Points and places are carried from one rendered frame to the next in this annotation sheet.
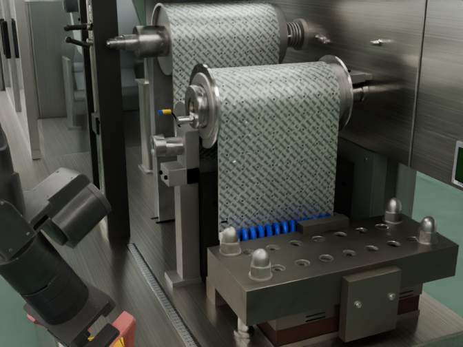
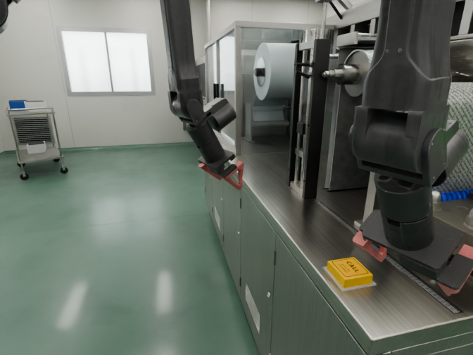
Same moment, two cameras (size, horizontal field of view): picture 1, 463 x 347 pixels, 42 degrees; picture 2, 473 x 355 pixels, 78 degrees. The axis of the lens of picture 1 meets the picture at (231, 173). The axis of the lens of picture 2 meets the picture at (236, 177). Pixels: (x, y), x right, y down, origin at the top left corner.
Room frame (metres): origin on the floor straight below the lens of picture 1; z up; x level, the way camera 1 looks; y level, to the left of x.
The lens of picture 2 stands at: (0.21, 0.35, 1.32)
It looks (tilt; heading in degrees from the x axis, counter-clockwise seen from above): 19 degrees down; 10
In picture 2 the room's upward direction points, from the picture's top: straight up
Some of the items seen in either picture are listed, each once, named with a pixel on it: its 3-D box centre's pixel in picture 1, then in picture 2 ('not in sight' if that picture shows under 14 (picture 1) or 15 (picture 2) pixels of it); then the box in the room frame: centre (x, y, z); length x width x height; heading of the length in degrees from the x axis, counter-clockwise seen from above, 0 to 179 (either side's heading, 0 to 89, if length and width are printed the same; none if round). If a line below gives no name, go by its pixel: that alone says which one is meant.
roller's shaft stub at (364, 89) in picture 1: (347, 93); not in sight; (1.15, -0.22, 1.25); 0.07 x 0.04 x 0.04; 113
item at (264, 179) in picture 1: (279, 182); (455, 163); (1.02, -0.09, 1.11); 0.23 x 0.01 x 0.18; 113
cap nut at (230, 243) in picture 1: (230, 239); (433, 199); (0.91, 0.00, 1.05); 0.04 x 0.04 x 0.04
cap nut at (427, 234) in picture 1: (428, 228); not in sight; (0.95, -0.34, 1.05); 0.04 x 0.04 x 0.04
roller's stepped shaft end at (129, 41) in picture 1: (121, 43); (331, 74); (1.23, 0.22, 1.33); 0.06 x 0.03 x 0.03; 113
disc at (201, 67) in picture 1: (203, 106); not in sight; (1.03, 0.05, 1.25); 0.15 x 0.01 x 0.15; 23
